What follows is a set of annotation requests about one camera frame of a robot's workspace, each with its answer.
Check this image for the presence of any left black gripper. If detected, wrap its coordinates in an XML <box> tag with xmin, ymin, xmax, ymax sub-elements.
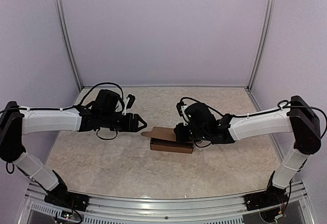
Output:
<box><xmin>101</xmin><ymin>111</ymin><xmax>147</xmax><ymax>132</ymax></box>

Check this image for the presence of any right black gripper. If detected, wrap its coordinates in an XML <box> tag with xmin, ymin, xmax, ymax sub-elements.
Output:
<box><xmin>174</xmin><ymin>122</ymin><xmax>208</xmax><ymax>142</ymax></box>

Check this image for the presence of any brown cardboard box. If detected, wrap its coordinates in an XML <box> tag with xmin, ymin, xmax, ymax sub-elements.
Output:
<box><xmin>141</xmin><ymin>127</ymin><xmax>194</xmax><ymax>154</ymax></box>

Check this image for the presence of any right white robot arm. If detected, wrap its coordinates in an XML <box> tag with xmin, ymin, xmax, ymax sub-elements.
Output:
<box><xmin>173</xmin><ymin>95</ymin><xmax>326</xmax><ymax>206</ymax></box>

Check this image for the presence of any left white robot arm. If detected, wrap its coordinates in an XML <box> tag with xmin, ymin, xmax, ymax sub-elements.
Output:
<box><xmin>1</xmin><ymin>89</ymin><xmax>147</xmax><ymax>206</ymax></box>

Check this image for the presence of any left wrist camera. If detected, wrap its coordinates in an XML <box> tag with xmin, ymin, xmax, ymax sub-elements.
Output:
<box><xmin>122</xmin><ymin>94</ymin><xmax>135</xmax><ymax>115</ymax></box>

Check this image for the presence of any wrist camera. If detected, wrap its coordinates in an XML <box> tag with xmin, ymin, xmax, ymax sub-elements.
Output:
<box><xmin>122</xmin><ymin>94</ymin><xmax>135</xmax><ymax>115</ymax></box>
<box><xmin>176</xmin><ymin>100</ymin><xmax>187</xmax><ymax>118</ymax></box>

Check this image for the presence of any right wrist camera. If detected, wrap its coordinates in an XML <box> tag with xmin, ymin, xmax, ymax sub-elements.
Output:
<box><xmin>176</xmin><ymin>100</ymin><xmax>187</xmax><ymax>118</ymax></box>

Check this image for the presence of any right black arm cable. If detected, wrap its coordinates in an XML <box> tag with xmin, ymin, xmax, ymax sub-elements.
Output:
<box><xmin>178</xmin><ymin>96</ymin><xmax>327</xmax><ymax>148</ymax></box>

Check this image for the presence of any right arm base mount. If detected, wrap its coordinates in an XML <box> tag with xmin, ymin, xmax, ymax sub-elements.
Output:
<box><xmin>244</xmin><ymin>190</ymin><xmax>288</xmax><ymax>211</ymax></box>

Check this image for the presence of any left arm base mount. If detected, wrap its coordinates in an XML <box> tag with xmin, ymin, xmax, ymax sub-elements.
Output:
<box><xmin>44</xmin><ymin>191</ymin><xmax>89</xmax><ymax>212</ymax></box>

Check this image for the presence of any front aluminium rail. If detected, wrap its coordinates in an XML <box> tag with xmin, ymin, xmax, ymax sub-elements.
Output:
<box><xmin>17</xmin><ymin>181</ymin><xmax>318</xmax><ymax>223</ymax></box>

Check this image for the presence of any right aluminium frame post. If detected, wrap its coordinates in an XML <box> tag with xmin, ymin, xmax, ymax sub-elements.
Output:
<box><xmin>247</xmin><ymin>0</ymin><xmax>275</xmax><ymax>93</ymax></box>

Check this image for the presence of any aluminium frame post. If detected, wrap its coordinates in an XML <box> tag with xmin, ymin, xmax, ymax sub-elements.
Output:
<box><xmin>247</xmin><ymin>0</ymin><xmax>275</xmax><ymax>93</ymax></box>
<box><xmin>54</xmin><ymin>0</ymin><xmax>83</xmax><ymax>91</ymax></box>

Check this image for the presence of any left aluminium frame post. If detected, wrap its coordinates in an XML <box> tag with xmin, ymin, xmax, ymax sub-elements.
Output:
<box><xmin>54</xmin><ymin>0</ymin><xmax>83</xmax><ymax>91</ymax></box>

